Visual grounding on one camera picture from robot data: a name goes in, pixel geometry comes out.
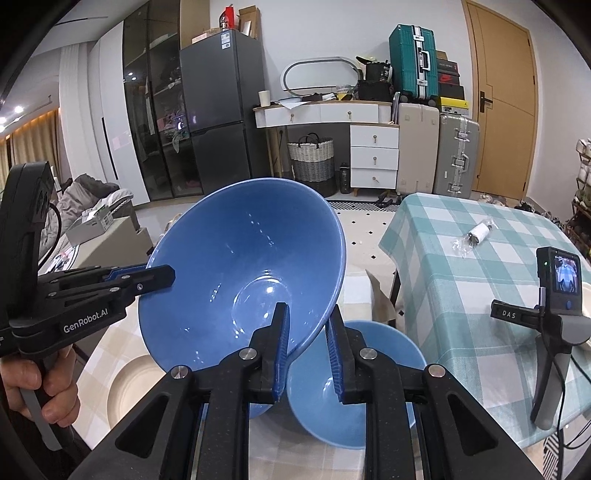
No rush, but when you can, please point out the teal suitcase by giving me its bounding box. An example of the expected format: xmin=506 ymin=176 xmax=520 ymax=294
xmin=389 ymin=24 xmax=440 ymax=108

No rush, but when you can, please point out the silver suitcase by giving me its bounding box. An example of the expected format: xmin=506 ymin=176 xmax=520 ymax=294
xmin=433 ymin=113 xmax=480 ymax=199

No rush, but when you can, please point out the blue bowl far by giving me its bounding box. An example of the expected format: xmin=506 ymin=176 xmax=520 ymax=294
xmin=287 ymin=320 xmax=427 ymax=450

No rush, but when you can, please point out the oval mirror frame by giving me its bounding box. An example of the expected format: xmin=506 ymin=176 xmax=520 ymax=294
xmin=280 ymin=56 xmax=363 ymax=97

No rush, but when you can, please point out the teal checked tablecloth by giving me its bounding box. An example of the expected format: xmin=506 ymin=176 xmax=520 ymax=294
xmin=380 ymin=193 xmax=576 ymax=448

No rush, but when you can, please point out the person's left hand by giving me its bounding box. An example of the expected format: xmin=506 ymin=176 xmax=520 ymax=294
xmin=1 ymin=346 xmax=80 ymax=428

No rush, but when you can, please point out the dotted white rug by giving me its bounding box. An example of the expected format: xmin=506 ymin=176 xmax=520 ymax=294
xmin=329 ymin=201 xmax=396 ymax=276

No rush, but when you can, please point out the beige suitcase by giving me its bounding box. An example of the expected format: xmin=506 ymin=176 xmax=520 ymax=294
xmin=397 ymin=103 xmax=440 ymax=195

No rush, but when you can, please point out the wooden door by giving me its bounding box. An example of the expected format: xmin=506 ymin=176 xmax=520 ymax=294
xmin=463 ymin=1 xmax=538 ymax=200

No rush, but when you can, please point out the black bottle on floor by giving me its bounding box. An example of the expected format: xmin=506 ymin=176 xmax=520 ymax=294
xmin=339 ymin=163 xmax=352 ymax=194

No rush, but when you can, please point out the woven laundry basket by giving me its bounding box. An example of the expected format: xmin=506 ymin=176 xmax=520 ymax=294
xmin=287 ymin=132 xmax=337 ymax=197

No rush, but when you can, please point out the white desk with drawers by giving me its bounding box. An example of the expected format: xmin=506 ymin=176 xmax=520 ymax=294
xmin=254 ymin=100 xmax=400 ymax=190

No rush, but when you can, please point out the large blue bowl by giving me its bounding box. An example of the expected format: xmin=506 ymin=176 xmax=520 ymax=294
xmin=137 ymin=177 xmax=349 ymax=377

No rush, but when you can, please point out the black refrigerator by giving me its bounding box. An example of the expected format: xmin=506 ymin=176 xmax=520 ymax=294
xmin=180 ymin=30 xmax=271 ymax=194

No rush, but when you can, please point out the grey cardboard box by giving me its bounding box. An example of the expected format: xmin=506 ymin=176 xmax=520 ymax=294
xmin=66 ymin=206 xmax=113 ymax=246

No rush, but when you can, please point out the grey jacket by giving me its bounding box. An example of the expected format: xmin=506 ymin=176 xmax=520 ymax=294
xmin=39 ymin=174 xmax=137 ymax=260

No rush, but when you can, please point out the cream plate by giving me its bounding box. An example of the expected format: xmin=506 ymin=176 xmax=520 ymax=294
xmin=107 ymin=355 xmax=164 ymax=428

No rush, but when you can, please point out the plastic wrapped white roll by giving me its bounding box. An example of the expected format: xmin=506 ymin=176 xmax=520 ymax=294
xmin=452 ymin=218 xmax=496 ymax=257

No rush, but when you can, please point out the dark glass cabinet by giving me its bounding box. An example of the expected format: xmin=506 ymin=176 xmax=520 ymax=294
xmin=122 ymin=1 xmax=202 ymax=201

